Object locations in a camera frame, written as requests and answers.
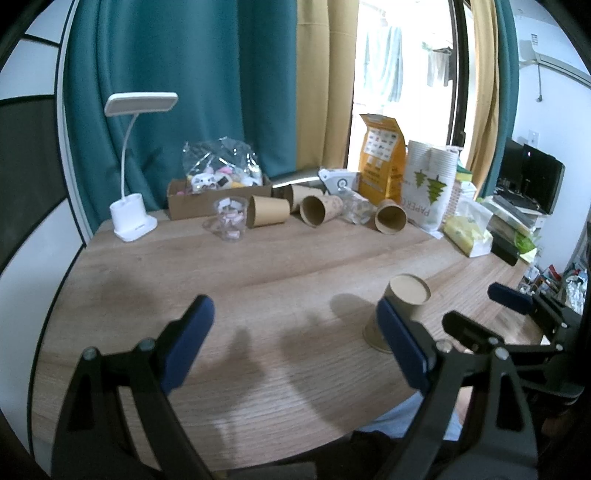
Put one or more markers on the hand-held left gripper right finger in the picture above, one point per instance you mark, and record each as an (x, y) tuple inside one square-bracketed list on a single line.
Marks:
[(400, 344)]

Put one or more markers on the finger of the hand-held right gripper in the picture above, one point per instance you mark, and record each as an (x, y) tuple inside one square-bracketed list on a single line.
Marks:
[(466, 328), (508, 296)]

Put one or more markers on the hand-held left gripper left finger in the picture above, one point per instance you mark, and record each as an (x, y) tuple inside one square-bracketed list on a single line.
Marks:
[(189, 341)]

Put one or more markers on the brown paper cup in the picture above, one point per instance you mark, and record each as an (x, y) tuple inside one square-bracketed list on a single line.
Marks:
[(268, 211), (390, 216), (319, 208), (300, 190), (406, 300)]

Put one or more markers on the clear plastic cup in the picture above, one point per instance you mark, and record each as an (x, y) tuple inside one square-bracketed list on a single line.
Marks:
[(229, 218)]

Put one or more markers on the white tree-print cup package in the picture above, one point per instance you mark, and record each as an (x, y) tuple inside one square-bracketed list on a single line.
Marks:
[(429, 189)]

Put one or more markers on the black box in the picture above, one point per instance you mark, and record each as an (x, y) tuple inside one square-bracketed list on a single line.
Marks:
[(505, 251)]

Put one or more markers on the person's leg in jeans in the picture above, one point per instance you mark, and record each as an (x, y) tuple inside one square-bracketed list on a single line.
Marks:
[(406, 417)]

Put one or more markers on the yellow tissue pack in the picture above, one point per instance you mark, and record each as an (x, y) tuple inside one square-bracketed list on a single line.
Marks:
[(467, 228)]

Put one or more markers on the stack of books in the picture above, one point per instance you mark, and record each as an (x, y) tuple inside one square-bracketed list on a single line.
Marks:
[(515, 212)]

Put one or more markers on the black monitor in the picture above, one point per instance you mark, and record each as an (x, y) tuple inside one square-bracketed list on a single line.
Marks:
[(540, 177)]

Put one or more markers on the cardboard box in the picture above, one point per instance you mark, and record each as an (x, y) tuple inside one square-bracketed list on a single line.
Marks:
[(184, 205)]

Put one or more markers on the white desk lamp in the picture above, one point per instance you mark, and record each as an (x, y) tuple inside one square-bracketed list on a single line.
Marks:
[(134, 217)]

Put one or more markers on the crumpled clear plastic wrapper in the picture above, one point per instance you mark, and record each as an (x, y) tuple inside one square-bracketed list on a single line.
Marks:
[(358, 207)]

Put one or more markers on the white plastic tool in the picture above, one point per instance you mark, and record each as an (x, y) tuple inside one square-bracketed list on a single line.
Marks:
[(339, 180)]

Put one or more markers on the clear bag of small toys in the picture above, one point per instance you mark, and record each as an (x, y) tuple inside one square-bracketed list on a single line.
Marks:
[(221, 166)]

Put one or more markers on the orange paper bag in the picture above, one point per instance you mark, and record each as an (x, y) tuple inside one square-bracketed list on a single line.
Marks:
[(381, 157)]

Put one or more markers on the grey hanging garment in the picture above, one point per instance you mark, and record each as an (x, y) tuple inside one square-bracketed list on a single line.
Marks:
[(436, 64)]

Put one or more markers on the white air conditioner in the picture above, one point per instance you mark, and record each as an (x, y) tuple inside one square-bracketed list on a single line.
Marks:
[(551, 55)]

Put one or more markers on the teal curtain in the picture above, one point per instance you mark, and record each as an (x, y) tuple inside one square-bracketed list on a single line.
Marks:
[(184, 87)]

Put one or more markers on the light green hanging shirt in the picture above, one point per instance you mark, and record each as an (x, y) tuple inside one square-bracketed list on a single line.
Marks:
[(383, 60)]

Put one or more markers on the yellow curtain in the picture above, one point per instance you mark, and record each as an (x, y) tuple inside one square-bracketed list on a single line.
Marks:
[(325, 83)]

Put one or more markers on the white wall socket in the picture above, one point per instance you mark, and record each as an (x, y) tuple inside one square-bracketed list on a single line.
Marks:
[(533, 139)]

